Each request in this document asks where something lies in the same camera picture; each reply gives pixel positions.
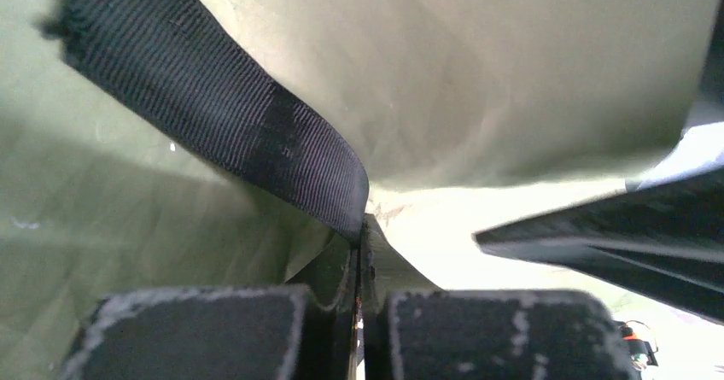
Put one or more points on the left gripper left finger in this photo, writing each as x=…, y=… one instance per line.
x=303, y=329

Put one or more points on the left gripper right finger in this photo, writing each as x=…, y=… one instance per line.
x=415, y=330

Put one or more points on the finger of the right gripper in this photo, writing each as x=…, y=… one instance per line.
x=664, y=242

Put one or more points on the green orange wrapping paper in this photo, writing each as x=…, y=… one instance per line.
x=465, y=113

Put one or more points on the black printed ribbon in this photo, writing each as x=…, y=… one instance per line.
x=173, y=64

